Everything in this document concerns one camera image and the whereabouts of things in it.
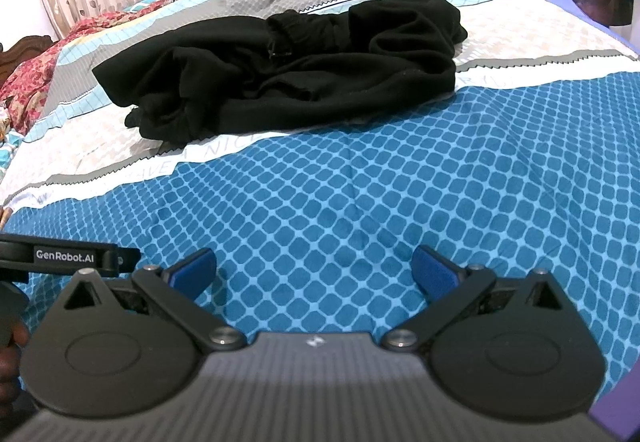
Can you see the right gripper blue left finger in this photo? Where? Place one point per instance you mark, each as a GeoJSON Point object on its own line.
{"type": "Point", "coordinates": [173, 291]}

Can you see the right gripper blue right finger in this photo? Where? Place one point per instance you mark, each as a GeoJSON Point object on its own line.
{"type": "Point", "coordinates": [452, 294]}

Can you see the black pants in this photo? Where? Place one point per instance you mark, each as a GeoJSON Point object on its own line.
{"type": "Point", "coordinates": [235, 75]}

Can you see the left hand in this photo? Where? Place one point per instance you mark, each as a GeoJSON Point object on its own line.
{"type": "Point", "coordinates": [10, 387]}

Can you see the patterned blue grey bedsheet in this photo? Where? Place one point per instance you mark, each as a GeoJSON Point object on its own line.
{"type": "Point", "coordinates": [532, 162]}

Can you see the red floral blanket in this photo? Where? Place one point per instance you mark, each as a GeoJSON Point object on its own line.
{"type": "Point", "coordinates": [25, 90]}

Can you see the carved wooden headboard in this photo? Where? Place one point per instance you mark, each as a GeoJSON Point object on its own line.
{"type": "Point", "coordinates": [20, 52]}

